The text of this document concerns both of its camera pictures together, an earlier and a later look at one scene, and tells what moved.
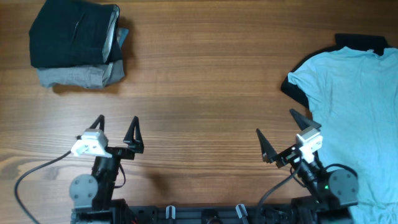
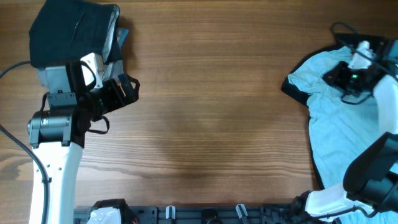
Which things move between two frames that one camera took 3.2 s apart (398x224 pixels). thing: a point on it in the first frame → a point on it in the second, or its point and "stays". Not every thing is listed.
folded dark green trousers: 69,33 stays
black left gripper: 135,144 → 131,94
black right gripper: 283,158 → 337,76
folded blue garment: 122,35 stays
